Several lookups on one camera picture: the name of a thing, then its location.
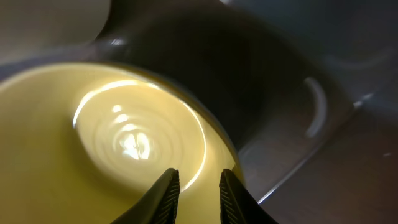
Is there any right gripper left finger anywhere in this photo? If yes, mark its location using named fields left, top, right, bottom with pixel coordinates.
left=111, top=168, right=180, bottom=224

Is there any yellow plastic bowl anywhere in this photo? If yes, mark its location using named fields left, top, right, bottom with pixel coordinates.
left=1, top=63, right=243, bottom=223

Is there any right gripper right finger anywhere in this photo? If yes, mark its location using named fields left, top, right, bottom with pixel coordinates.
left=219, top=169, right=277, bottom=224

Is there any white plastic cup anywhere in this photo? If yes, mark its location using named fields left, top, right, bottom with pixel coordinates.
left=1, top=0, right=111, bottom=63

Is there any clear plastic container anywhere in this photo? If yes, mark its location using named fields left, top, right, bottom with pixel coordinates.
left=1, top=0, right=397, bottom=207

